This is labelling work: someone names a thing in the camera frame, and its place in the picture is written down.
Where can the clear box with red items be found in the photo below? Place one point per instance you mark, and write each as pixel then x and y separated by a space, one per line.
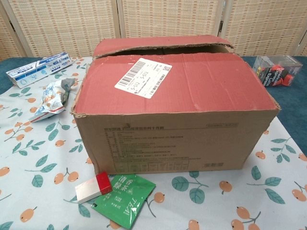
pixel 275 72

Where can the blue white toothpaste box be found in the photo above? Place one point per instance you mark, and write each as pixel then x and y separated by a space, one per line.
pixel 40 68

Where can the crumpled white snack packet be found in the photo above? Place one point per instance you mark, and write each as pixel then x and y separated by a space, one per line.
pixel 51 98

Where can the woven bamboo folding screen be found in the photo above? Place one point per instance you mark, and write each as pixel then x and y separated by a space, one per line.
pixel 156 19

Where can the cardboard box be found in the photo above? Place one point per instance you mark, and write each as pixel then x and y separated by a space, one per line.
pixel 168 95

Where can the floral print tablecloth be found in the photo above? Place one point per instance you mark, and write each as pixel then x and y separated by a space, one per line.
pixel 48 155

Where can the small red white box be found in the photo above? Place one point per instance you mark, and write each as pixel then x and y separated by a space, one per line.
pixel 88 190

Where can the green tea sachet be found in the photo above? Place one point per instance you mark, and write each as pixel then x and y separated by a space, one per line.
pixel 124 201

